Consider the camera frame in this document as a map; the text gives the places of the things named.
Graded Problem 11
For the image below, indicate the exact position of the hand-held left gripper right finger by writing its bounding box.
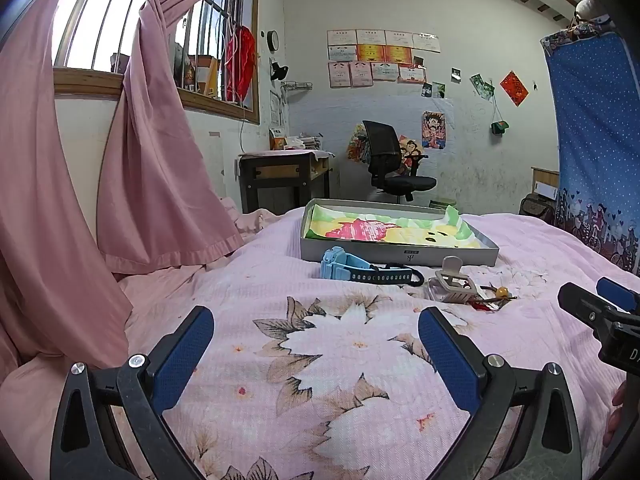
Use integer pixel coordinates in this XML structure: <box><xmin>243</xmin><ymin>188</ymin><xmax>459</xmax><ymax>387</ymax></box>
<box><xmin>417</xmin><ymin>306</ymin><xmax>583</xmax><ymax>480</ymax></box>

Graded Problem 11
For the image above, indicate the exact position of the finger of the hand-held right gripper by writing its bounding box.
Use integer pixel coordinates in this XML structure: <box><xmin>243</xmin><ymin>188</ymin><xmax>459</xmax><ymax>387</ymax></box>
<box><xmin>596</xmin><ymin>276</ymin><xmax>640</xmax><ymax>316</ymax></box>
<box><xmin>557</xmin><ymin>282</ymin><xmax>626</xmax><ymax>341</ymax></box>

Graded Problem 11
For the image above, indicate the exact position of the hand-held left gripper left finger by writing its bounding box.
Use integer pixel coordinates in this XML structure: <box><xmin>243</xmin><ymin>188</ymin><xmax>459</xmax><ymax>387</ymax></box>
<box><xmin>50</xmin><ymin>305</ymin><xmax>216</xmax><ymax>480</ymax></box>

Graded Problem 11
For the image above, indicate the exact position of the white hair claw clip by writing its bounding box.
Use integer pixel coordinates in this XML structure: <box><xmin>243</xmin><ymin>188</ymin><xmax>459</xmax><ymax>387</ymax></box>
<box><xmin>427</xmin><ymin>256</ymin><xmax>481</xmax><ymax>305</ymax></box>

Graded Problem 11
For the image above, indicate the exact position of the red and yellow beaded keychain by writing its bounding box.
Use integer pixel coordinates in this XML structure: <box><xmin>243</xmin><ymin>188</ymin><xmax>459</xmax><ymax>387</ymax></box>
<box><xmin>470</xmin><ymin>284</ymin><xmax>518</xmax><ymax>313</ymax></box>

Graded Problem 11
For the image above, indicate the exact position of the grey shallow cardboard box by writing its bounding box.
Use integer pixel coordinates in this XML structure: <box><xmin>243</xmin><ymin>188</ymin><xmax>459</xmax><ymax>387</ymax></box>
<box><xmin>300</xmin><ymin>198</ymin><xmax>500</xmax><ymax>267</ymax></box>

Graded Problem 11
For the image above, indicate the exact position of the blue smartwatch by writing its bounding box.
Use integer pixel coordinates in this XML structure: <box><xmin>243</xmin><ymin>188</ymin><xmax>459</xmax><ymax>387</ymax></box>
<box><xmin>320</xmin><ymin>246</ymin><xmax>425</xmax><ymax>287</ymax></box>

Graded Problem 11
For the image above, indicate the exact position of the person's right hand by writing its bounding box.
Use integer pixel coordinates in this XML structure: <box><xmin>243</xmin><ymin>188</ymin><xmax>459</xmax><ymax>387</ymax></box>
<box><xmin>602</xmin><ymin>380</ymin><xmax>629</xmax><ymax>449</ymax></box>

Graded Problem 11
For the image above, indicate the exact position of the brown bag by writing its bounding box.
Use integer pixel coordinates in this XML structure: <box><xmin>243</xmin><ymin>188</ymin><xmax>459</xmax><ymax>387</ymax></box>
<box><xmin>518</xmin><ymin>194</ymin><xmax>556</xmax><ymax>223</ymax></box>

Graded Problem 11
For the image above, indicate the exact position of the brown cardboard box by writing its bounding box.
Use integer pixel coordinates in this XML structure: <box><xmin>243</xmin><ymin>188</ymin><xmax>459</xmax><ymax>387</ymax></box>
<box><xmin>531</xmin><ymin>166</ymin><xmax>560</xmax><ymax>203</ymax></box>

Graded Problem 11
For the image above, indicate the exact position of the colourful painted cloth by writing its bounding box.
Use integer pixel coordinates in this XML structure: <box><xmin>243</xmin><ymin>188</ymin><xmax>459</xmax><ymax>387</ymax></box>
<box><xmin>306</xmin><ymin>206</ymin><xmax>486</xmax><ymax>249</ymax></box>

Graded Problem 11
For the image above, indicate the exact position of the pink crumpled bedsheet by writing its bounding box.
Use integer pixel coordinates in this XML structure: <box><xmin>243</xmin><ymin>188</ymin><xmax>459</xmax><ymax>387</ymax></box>
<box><xmin>220</xmin><ymin>197</ymin><xmax>283</xmax><ymax>237</ymax></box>

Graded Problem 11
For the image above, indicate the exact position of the blue printed curtain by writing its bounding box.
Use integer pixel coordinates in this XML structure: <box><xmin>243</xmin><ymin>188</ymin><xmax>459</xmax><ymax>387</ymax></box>
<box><xmin>540</xmin><ymin>27</ymin><xmax>640</xmax><ymax>278</ymax></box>

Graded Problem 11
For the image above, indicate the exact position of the dark wooden desk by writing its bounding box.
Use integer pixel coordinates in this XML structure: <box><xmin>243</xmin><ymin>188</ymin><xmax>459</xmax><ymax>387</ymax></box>
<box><xmin>236</xmin><ymin>149</ymin><xmax>333</xmax><ymax>213</ymax></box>

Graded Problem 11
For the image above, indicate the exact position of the large pink curtain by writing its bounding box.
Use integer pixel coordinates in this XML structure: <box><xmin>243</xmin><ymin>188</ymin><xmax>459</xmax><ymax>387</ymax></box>
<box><xmin>0</xmin><ymin>0</ymin><xmax>135</xmax><ymax>376</ymax></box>

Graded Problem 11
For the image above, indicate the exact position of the black office chair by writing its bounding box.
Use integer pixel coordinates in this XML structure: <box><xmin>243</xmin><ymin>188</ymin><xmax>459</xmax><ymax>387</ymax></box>
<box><xmin>362</xmin><ymin>120</ymin><xmax>437</xmax><ymax>204</ymax></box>

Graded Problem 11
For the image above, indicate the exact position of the colourful paper decoration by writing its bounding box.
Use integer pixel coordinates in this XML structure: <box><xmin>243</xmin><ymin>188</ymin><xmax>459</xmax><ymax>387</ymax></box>
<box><xmin>346</xmin><ymin>124</ymin><xmax>371</xmax><ymax>163</ymax></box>

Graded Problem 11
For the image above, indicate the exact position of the stack of papers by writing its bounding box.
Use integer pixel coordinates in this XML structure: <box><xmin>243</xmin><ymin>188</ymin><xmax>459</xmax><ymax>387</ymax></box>
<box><xmin>285</xmin><ymin>134</ymin><xmax>323</xmax><ymax>151</ymax></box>

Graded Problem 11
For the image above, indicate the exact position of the yellow windowsill box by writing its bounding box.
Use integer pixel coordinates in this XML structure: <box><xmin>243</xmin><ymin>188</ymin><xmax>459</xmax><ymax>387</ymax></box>
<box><xmin>194</xmin><ymin>54</ymin><xmax>222</xmax><ymax>97</ymax></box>

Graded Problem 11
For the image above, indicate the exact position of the colourful windowsill box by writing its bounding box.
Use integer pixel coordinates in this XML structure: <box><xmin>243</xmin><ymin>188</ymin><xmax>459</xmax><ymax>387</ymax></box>
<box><xmin>172</xmin><ymin>42</ymin><xmax>196</xmax><ymax>88</ymax></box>

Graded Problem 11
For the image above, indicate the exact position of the wooden framed barred window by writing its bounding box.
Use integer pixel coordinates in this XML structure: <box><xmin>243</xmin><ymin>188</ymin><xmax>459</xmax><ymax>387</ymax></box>
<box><xmin>52</xmin><ymin>0</ymin><xmax>262</xmax><ymax>126</ymax></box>

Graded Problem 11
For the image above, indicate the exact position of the red hanging cloth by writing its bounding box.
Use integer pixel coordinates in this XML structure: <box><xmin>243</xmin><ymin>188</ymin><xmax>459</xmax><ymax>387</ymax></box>
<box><xmin>226</xmin><ymin>25</ymin><xmax>257</xmax><ymax>106</ymax></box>

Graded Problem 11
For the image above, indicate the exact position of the cartoon figures wall poster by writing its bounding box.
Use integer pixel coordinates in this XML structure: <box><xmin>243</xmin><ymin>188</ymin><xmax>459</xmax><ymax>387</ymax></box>
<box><xmin>399</xmin><ymin>135</ymin><xmax>427</xmax><ymax>168</ymax></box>

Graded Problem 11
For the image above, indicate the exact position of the cartoon face wall poster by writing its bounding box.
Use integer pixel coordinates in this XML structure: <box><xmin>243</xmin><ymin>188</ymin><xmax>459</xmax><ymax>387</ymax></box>
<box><xmin>421</xmin><ymin>111</ymin><xmax>447</xmax><ymax>151</ymax></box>

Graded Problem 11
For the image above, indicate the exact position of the red diamond wall poster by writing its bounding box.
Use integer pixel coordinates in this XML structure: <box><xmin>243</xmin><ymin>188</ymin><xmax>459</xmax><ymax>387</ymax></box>
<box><xmin>500</xmin><ymin>71</ymin><xmax>529</xmax><ymax>107</ymax></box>

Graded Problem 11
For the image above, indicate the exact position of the group of wall certificates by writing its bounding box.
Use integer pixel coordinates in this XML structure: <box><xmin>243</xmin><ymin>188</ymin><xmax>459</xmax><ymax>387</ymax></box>
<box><xmin>327</xmin><ymin>29</ymin><xmax>442</xmax><ymax>88</ymax></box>

